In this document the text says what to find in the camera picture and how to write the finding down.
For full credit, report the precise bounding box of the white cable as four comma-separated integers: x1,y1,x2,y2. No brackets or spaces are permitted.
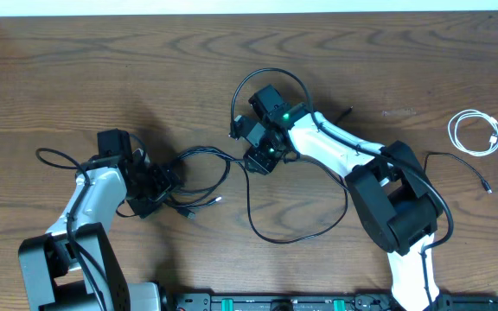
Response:
447,109,498,157

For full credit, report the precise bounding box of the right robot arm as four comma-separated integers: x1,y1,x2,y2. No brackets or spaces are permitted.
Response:
230,86,450,310

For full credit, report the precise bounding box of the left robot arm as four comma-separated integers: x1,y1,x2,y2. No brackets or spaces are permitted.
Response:
18,160,176,310

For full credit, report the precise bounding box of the clear tape strip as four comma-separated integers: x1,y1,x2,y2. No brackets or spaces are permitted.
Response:
382,109,417,117

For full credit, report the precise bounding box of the right camera cable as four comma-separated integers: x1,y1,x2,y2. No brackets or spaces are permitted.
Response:
230,67,456,311

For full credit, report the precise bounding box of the camera cable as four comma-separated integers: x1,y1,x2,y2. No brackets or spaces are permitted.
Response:
230,67,456,311
35,147,112,311

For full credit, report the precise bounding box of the left camera cable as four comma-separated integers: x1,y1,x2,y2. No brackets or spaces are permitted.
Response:
35,147,112,311

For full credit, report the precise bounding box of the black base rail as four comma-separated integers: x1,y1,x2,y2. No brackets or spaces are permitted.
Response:
166,293,498,311

